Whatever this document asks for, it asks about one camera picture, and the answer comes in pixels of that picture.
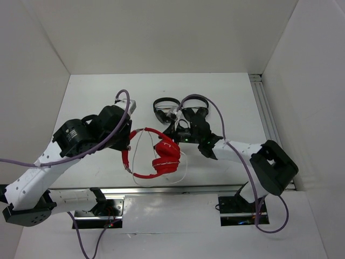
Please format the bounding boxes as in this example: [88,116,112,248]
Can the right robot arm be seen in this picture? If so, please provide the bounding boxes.
[164,108,299,212]

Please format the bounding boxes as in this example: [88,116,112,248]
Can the aluminium rail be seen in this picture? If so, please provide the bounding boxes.
[51,183,249,197]
[249,74,299,196]

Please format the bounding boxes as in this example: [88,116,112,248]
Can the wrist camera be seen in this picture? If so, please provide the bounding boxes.
[114,99,136,117]
[167,107,182,124]

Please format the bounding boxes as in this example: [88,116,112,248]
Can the red over-ear headphones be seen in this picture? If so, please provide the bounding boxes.
[121,127,181,180]

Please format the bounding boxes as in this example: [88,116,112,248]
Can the right side aluminium rail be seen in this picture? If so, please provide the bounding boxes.
[249,74,299,196]

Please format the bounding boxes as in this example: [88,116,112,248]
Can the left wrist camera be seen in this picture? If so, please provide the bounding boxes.
[114,99,136,117]

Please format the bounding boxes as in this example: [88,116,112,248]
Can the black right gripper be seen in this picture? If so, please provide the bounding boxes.
[153,119,202,154]

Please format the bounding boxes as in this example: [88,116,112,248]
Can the white headphone cable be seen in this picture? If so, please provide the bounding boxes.
[130,128,188,187]

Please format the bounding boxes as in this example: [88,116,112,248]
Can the front aluminium rail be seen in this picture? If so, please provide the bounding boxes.
[51,183,249,197]

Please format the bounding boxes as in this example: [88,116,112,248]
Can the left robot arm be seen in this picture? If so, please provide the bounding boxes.
[1,101,132,227]

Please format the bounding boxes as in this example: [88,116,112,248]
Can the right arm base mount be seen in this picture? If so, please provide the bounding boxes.
[215,186,256,227]

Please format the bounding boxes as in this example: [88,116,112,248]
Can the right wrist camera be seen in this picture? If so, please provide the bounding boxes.
[167,107,182,124]

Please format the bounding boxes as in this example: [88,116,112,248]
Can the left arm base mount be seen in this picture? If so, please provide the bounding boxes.
[73,188,125,229]

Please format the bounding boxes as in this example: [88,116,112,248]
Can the left black headphones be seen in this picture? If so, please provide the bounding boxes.
[153,97,180,124]

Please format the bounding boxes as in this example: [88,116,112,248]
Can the black headphones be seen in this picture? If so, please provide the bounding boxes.
[182,96,209,121]
[153,97,180,124]

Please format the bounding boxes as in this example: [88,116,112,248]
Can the right black headphones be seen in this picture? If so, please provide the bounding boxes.
[182,96,209,121]

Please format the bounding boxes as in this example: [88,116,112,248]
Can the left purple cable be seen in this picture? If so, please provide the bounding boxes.
[0,89,132,257]

